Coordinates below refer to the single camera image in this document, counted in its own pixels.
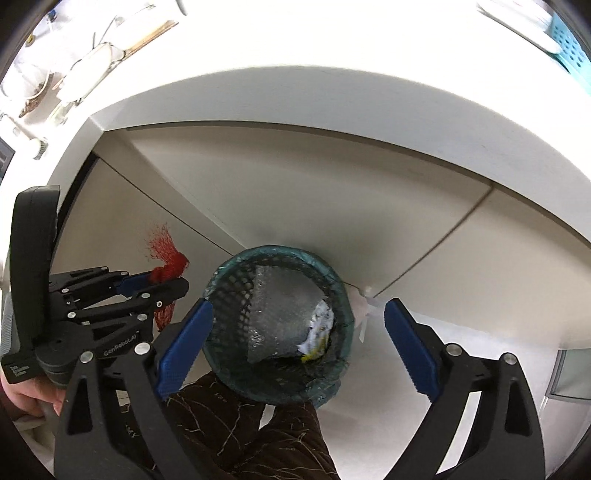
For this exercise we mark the clear plastic bag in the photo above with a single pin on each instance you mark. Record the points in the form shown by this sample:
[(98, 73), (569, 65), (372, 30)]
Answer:
[(27, 87)]

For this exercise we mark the yellow snack packet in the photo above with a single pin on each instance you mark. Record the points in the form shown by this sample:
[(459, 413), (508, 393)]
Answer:
[(321, 332)]

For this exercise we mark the wooden coaster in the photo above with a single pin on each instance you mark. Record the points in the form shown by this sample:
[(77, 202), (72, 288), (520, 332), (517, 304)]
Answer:
[(147, 39)]

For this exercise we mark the mesh bin with green bag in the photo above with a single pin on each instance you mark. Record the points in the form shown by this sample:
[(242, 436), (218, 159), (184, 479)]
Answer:
[(277, 392)]

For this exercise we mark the white plastic bag scrap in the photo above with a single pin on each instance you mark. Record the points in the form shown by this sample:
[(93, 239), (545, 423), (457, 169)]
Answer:
[(367, 304)]

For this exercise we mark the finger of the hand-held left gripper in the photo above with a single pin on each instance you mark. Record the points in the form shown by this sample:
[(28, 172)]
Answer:
[(134, 282), (166, 290)]

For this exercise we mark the white bowl with dark rim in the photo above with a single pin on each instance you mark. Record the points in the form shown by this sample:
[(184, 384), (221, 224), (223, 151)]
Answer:
[(138, 18)]

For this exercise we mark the person's left hand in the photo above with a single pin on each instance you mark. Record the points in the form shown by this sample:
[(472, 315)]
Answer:
[(27, 397)]

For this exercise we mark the clear bubble wrap sheet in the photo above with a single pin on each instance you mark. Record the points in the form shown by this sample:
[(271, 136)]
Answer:
[(281, 314)]

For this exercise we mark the frosted glass panel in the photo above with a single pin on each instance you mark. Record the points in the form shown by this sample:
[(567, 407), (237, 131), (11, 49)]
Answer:
[(570, 374)]

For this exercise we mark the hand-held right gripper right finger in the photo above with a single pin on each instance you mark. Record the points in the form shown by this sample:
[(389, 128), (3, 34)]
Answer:
[(411, 346)]

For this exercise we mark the clear glass container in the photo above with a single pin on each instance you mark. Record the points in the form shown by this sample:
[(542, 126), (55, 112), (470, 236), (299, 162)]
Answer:
[(60, 113)]

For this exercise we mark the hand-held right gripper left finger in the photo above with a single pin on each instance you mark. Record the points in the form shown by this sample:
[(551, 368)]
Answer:
[(184, 346)]

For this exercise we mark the red mesh net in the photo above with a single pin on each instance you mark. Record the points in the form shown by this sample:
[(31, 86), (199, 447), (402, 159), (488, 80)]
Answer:
[(173, 267)]

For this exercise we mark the blue plastic utensil holder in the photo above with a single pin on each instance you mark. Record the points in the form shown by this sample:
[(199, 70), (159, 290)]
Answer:
[(572, 50)]

